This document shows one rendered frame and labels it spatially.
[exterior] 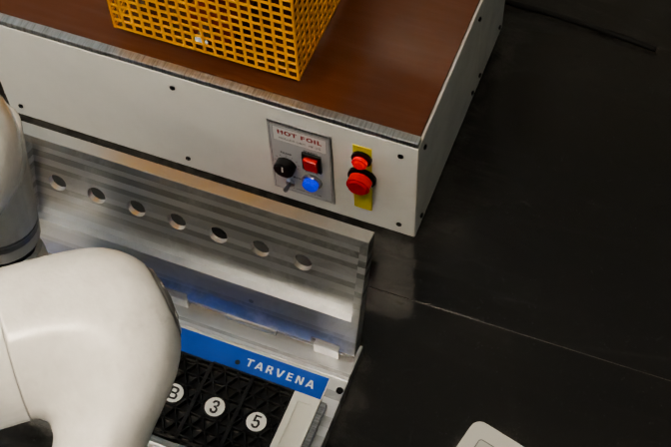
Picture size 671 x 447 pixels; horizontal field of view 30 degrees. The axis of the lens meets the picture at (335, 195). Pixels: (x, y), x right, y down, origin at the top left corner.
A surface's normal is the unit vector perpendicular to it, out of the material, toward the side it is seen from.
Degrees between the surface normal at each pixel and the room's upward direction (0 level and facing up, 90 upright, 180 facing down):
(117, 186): 74
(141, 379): 40
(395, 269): 0
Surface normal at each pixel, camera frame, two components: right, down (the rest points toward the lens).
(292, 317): -0.36, 0.60
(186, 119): -0.36, 0.79
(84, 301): 0.18, -0.33
